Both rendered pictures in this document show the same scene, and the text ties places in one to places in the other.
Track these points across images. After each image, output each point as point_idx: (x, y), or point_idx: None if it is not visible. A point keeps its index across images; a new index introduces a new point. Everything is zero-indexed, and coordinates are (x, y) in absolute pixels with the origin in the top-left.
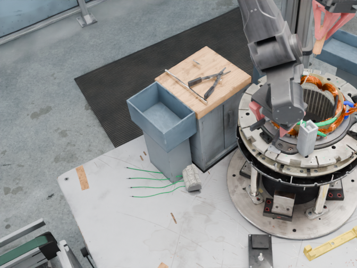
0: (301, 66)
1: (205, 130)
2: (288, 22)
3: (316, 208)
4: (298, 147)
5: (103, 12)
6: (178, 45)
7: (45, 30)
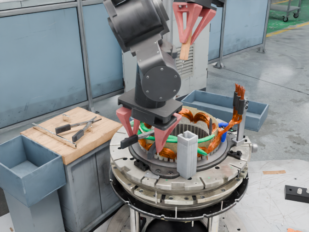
0: (169, 44)
1: (77, 183)
2: None
3: None
4: (178, 168)
5: (3, 142)
6: None
7: None
